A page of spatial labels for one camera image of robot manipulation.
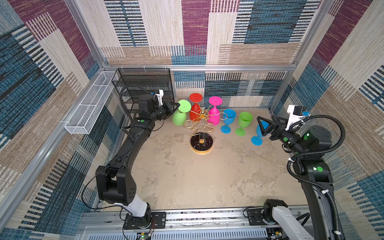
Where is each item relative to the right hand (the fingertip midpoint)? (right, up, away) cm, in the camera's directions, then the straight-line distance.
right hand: (264, 119), depth 62 cm
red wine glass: (-28, +5, +17) cm, 33 cm away
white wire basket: (-95, +1, +29) cm, 100 cm away
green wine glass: (-37, +2, +22) cm, 43 cm away
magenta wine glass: (-17, +3, +25) cm, 31 cm away
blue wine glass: (-4, +4, +36) cm, 37 cm away
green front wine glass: (+2, 0, +31) cm, 31 cm away
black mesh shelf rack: (-55, +28, +43) cm, 75 cm away
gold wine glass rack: (-24, -14, +37) cm, 46 cm away
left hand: (-35, +9, +14) cm, 39 cm away
